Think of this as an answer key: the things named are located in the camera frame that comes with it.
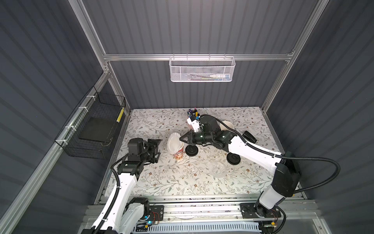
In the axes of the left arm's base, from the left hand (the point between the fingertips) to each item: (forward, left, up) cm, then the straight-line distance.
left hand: (163, 144), depth 78 cm
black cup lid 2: (-1, -41, -16) cm, 44 cm away
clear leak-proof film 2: (-6, -31, -20) cm, 37 cm away
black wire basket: (+1, +34, +11) cm, 36 cm away
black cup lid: (+7, -16, -18) cm, 25 cm away
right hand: (0, -10, +6) cm, 12 cm away
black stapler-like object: (+16, -56, -17) cm, 61 cm away
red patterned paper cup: (0, -8, -12) cm, 14 cm away
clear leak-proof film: (+1, -6, +1) cm, 6 cm away
